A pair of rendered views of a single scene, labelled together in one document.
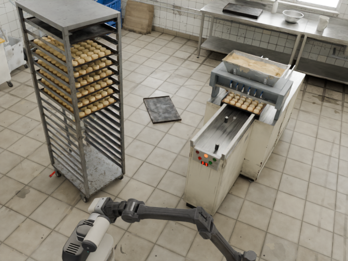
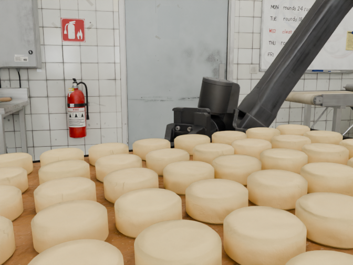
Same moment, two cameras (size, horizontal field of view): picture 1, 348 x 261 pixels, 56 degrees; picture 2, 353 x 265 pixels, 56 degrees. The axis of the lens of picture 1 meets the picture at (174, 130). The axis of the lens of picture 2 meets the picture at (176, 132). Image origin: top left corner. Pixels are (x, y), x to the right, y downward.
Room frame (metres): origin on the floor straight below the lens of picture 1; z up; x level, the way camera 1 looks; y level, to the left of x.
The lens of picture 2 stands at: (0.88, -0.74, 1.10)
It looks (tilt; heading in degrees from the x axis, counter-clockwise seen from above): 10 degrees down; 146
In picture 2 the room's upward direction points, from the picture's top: straight up
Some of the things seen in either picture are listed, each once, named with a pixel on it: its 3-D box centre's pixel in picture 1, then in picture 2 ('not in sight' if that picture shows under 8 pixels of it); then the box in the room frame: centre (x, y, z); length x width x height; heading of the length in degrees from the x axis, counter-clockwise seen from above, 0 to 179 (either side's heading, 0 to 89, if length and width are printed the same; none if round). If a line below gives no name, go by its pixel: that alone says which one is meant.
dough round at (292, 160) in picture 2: not in sight; (283, 162); (0.65, -0.44, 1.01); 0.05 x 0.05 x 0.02
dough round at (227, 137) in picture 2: not in sight; (229, 140); (0.54, -0.42, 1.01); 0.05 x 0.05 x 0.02
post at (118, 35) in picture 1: (120, 107); not in sight; (2.42, 0.49, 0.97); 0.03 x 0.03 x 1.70; 51
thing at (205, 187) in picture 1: (218, 161); not in sight; (2.39, -0.46, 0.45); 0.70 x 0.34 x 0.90; 152
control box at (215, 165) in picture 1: (206, 158); not in sight; (2.06, -0.29, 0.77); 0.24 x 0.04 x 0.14; 62
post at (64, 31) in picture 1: (78, 128); not in sight; (2.07, 0.78, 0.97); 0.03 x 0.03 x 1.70; 51
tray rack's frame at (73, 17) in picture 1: (80, 106); not in sight; (2.44, 0.87, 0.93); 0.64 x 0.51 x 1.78; 51
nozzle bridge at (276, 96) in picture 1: (248, 91); not in sight; (2.83, -0.70, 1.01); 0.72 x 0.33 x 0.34; 62
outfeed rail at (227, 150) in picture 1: (262, 102); not in sight; (2.86, -0.88, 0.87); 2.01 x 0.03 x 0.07; 152
